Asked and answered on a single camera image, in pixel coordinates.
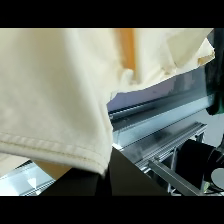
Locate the silver frame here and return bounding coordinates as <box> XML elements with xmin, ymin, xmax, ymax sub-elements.
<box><xmin>0</xmin><ymin>65</ymin><xmax>224</xmax><ymax>197</ymax></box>

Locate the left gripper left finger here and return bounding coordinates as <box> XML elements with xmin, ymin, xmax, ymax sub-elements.
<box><xmin>42</xmin><ymin>167</ymin><xmax>102</xmax><ymax>197</ymax></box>

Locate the cream T-shirt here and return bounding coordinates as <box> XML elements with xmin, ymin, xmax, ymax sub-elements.
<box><xmin>0</xmin><ymin>28</ymin><xmax>216</xmax><ymax>178</ymax></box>

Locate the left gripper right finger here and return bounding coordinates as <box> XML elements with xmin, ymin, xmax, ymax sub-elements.
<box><xmin>99</xmin><ymin>147</ymin><xmax>169</xmax><ymax>197</ymax></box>

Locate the dark green garment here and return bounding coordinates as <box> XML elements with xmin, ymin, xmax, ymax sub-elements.
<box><xmin>204</xmin><ymin>28</ymin><xmax>224</xmax><ymax>116</ymax></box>

